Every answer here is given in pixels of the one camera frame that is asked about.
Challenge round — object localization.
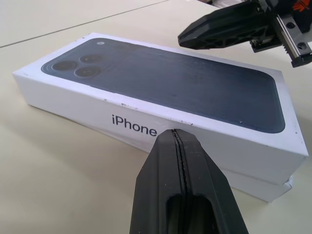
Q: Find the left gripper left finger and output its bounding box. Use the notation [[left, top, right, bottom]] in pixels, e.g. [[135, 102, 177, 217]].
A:
[[130, 128, 190, 234]]

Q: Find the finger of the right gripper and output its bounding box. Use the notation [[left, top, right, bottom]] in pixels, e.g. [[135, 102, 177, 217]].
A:
[[177, 0, 272, 41], [178, 16, 278, 51]]

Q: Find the white phone box lid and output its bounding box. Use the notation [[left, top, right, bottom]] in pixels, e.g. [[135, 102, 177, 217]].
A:
[[12, 32, 309, 184]]

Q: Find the white phone box base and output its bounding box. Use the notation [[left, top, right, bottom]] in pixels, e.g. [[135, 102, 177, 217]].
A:
[[82, 121, 293, 203]]

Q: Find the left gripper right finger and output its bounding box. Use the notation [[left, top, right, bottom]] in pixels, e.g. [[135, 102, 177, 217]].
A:
[[173, 128, 245, 234]]

